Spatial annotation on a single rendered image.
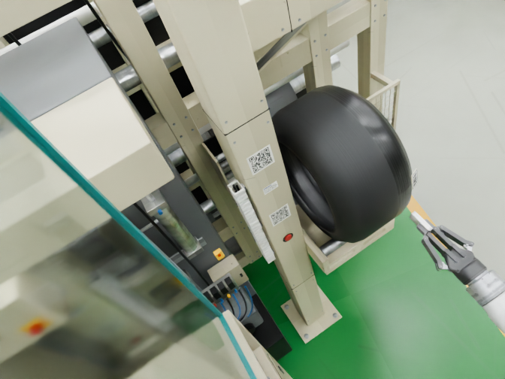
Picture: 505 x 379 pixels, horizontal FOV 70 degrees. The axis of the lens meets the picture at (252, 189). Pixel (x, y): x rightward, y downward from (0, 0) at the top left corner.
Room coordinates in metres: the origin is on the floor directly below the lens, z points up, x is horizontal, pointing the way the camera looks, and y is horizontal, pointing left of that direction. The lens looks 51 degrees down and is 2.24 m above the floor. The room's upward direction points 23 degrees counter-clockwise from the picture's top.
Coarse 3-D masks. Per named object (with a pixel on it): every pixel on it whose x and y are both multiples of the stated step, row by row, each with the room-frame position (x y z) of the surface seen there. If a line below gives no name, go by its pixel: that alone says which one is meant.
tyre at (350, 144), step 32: (320, 96) 0.89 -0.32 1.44; (352, 96) 0.83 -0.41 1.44; (288, 128) 0.83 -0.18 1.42; (320, 128) 0.75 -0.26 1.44; (352, 128) 0.72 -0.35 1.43; (384, 128) 0.69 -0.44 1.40; (288, 160) 1.02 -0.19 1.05; (320, 160) 0.67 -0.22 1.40; (352, 160) 0.63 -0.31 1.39; (384, 160) 0.62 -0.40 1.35; (320, 192) 0.89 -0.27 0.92; (352, 192) 0.57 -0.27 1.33; (384, 192) 0.56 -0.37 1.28; (320, 224) 0.70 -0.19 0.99; (352, 224) 0.54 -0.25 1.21; (384, 224) 0.55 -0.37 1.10
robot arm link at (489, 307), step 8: (496, 296) 0.19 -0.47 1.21; (504, 296) 0.18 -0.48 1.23; (488, 304) 0.18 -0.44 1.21; (496, 304) 0.17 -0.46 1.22; (504, 304) 0.16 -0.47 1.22; (488, 312) 0.17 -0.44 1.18; (496, 312) 0.16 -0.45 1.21; (504, 312) 0.15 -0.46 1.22; (496, 320) 0.14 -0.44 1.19; (504, 320) 0.13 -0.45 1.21; (504, 328) 0.12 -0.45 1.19
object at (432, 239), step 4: (428, 232) 0.40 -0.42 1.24; (428, 236) 0.40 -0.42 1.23; (432, 236) 0.39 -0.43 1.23; (432, 240) 0.38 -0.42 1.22; (436, 240) 0.38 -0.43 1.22; (432, 244) 0.38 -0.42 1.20; (436, 244) 0.37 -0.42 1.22; (440, 244) 0.36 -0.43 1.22; (436, 248) 0.37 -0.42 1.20; (440, 248) 0.35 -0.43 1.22; (444, 248) 0.35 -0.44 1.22; (440, 252) 0.35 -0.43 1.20; (444, 252) 0.34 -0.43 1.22; (448, 252) 0.34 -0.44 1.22; (444, 256) 0.34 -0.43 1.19; (452, 256) 0.32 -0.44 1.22; (456, 256) 0.32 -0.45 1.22; (456, 260) 0.31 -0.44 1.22
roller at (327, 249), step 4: (332, 240) 0.66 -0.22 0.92; (324, 244) 0.65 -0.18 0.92; (328, 244) 0.64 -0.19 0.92; (332, 244) 0.64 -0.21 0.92; (336, 244) 0.63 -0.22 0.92; (340, 244) 0.63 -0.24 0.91; (320, 248) 0.64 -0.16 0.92; (324, 248) 0.64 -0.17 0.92; (328, 248) 0.63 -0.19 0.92; (332, 248) 0.63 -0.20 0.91; (336, 248) 0.63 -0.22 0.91; (324, 252) 0.62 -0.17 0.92; (328, 252) 0.62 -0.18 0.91; (332, 252) 0.62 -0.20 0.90
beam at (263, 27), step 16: (240, 0) 0.98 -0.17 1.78; (256, 0) 0.97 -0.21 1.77; (272, 0) 0.98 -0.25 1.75; (288, 0) 0.99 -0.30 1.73; (304, 0) 1.00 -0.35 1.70; (320, 0) 1.01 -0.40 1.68; (336, 0) 1.02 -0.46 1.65; (256, 16) 0.97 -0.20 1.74; (272, 16) 0.98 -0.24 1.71; (288, 16) 0.99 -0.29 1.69; (304, 16) 1.00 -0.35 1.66; (256, 32) 0.96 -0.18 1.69; (272, 32) 0.97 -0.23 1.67; (256, 48) 0.96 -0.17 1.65
